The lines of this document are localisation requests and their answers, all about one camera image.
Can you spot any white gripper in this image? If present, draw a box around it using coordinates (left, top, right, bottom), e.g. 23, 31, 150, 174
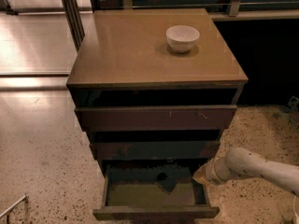
192, 157, 232, 185

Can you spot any dark green sponge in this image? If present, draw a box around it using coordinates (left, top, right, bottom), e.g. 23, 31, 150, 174
155, 173, 178, 193

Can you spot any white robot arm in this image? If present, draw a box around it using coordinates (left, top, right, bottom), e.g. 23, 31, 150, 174
192, 147, 299, 196

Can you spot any top drawer front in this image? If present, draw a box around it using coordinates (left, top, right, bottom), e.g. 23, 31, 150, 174
75, 105, 236, 132

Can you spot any open bottom drawer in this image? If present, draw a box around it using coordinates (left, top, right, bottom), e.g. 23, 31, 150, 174
93, 164, 220, 224

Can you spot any brown drawer cabinet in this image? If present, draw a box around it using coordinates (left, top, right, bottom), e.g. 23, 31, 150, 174
65, 8, 249, 224

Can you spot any middle drawer front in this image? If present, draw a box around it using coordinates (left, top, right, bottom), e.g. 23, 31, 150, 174
90, 141, 220, 161

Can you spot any white ceramic bowl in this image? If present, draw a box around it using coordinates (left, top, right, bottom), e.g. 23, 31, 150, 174
165, 25, 200, 53

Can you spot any grey wall socket box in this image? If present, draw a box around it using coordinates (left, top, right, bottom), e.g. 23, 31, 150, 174
284, 96, 299, 113

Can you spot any metal frame corner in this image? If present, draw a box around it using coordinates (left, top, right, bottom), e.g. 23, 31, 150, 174
0, 194, 29, 218

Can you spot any metal door frame post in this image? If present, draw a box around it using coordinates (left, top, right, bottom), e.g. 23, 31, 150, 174
62, 0, 85, 50

